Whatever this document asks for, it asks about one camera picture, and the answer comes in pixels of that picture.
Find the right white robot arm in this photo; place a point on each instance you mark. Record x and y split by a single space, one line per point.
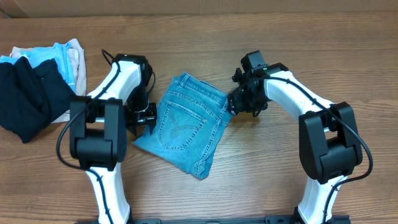
329 145

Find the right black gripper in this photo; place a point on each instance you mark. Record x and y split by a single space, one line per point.
237 106

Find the beige folded garment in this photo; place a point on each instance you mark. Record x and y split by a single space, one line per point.
79 67

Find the brown cardboard backboard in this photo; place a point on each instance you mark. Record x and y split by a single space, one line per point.
86 8

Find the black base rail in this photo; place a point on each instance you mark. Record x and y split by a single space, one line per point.
211 220

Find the blue denim jeans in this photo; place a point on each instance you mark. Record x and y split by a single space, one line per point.
191 119

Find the light blue folded garment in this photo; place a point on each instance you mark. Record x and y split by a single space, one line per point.
37 55

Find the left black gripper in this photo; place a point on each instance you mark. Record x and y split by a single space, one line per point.
150 118

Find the black folded garment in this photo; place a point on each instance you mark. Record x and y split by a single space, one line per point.
31 98

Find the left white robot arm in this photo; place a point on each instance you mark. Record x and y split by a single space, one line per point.
99 125

